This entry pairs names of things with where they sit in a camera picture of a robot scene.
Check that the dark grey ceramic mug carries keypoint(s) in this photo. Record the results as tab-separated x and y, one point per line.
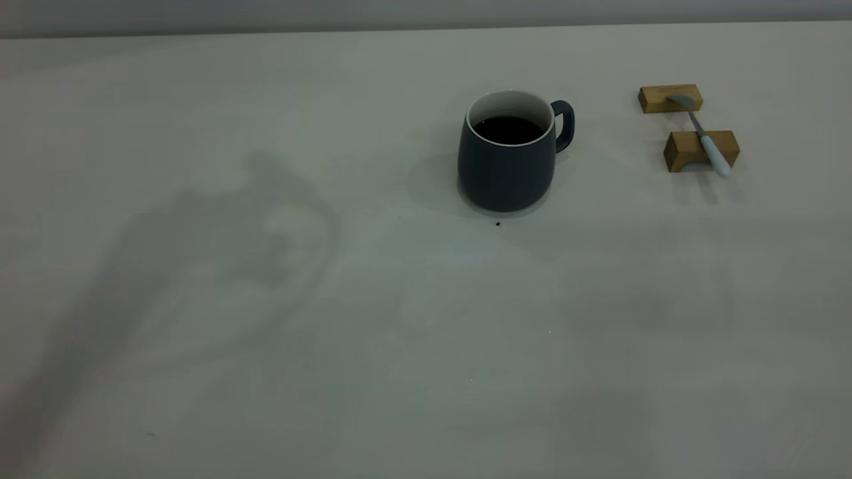
506	173

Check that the flat wooden block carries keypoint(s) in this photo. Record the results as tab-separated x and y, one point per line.
655	100

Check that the arched wooden block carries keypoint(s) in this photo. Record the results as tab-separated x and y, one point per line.
682	148

